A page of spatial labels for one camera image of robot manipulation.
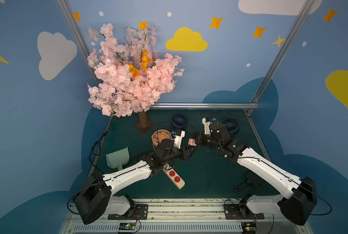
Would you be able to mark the wrist white camera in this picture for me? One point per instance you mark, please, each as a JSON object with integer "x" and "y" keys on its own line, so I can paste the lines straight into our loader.
{"x": 207, "y": 121}
{"x": 178, "y": 136}

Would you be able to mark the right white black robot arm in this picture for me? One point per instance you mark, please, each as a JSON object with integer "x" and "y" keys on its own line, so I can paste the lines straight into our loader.
{"x": 297, "y": 196}

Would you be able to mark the pink cherry blossom tree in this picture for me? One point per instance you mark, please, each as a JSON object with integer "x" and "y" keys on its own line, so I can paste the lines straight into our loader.
{"x": 132, "y": 75}

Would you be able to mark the pink usb adapter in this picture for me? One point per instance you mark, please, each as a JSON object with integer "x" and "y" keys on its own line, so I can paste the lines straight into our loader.
{"x": 191, "y": 142}

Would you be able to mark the mint green plastic scoop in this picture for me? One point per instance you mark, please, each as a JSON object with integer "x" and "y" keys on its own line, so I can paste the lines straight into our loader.
{"x": 117, "y": 159}

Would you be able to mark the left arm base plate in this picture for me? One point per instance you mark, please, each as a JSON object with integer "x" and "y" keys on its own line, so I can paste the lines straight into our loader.
{"x": 139, "y": 211}

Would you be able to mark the beige red power strip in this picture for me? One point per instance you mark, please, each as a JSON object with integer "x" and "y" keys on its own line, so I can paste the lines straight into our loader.
{"x": 173, "y": 176}

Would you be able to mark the aluminium rail frame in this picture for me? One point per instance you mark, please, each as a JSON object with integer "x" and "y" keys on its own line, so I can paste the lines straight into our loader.
{"x": 184, "y": 216}

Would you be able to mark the left navy desk fan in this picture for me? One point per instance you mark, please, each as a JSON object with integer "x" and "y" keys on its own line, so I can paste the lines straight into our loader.
{"x": 179, "y": 122}

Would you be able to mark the orange desk fan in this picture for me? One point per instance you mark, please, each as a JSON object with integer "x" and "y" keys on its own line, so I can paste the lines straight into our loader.
{"x": 159, "y": 135}

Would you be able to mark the left green circuit board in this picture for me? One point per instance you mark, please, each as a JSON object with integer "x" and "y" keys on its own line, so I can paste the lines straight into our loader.
{"x": 126, "y": 227}

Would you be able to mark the navy desk fan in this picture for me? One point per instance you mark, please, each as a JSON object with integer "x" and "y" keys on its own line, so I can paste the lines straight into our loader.
{"x": 232, "y": 126}
{"x": 179, "y": 122}

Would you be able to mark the green circuit board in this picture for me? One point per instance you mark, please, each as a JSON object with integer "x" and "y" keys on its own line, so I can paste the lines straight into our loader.
{"x": 248, "y": 228}
{"x": 126, "y": 227}

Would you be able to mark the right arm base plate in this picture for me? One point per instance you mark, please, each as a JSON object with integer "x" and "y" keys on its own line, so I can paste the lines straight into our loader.
{"x": 235, "y": 212}

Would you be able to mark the right green circuit board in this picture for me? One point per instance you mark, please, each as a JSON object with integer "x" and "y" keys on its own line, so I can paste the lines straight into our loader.
{"x": 248, "y": 228}

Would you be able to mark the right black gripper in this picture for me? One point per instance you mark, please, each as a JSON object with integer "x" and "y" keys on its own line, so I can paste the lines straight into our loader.
{"x": 200, "y": 139}

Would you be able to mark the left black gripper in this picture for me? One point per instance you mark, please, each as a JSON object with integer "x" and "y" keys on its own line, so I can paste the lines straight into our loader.
{"x": 185, "y": 151}

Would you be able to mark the right navy desk fan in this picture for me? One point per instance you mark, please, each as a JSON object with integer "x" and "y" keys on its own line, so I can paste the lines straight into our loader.
{"x": 232, "y": 126}

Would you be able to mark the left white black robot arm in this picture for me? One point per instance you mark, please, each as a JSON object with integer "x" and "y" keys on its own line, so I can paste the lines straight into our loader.
{"x": 97, "y": 194}

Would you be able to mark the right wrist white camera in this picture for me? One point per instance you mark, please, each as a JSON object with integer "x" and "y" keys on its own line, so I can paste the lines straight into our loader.
{"x": 207, "y": 121}

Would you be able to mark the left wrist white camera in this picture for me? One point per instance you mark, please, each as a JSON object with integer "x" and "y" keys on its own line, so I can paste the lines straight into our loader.
{"x": 178, "y": 136}

